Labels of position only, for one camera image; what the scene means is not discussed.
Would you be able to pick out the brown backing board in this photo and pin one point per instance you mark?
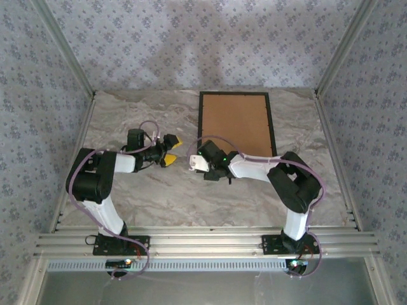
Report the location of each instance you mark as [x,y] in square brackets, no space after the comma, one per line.
[235,124]

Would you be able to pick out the black picture frame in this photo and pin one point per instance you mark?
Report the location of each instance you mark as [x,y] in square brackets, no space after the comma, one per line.
[235,93]

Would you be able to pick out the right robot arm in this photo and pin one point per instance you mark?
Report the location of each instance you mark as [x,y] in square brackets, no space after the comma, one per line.
[254,168]

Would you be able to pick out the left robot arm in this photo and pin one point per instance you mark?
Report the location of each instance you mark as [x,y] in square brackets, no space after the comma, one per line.
[105,216]

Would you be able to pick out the grey metal panel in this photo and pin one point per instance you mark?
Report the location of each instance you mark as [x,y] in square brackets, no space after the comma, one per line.
[206,289]

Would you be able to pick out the small circuit board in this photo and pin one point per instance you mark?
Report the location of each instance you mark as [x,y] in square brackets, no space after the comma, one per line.
[297,263]
[117,263]

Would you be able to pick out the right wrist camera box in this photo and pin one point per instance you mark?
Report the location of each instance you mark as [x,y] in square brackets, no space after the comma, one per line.
[198,162]

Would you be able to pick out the wide aluminium base rail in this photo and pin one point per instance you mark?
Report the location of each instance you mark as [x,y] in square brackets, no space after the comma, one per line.
[206,241]

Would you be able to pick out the aluminium table side rail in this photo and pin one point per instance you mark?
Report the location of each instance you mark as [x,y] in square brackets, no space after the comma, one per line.
[85,127]
[330,127]

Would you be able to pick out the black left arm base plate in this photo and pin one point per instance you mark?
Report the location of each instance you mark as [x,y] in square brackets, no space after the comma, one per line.
[140,244]

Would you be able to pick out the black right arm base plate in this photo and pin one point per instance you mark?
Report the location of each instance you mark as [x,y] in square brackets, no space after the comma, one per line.
[270,244]

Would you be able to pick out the short aluminium cage post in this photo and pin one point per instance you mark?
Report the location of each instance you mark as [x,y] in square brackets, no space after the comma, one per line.
[31,282]
[378,282]

